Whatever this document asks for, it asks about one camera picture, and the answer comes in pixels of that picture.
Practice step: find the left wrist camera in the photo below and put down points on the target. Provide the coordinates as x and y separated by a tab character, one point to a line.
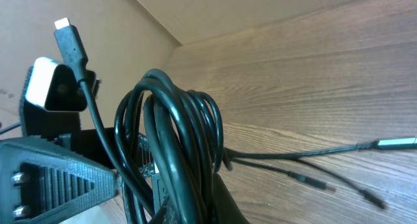
51	100

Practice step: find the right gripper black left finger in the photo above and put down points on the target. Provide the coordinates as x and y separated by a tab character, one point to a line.
42	182

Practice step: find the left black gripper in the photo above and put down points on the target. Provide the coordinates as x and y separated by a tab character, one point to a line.
88	144

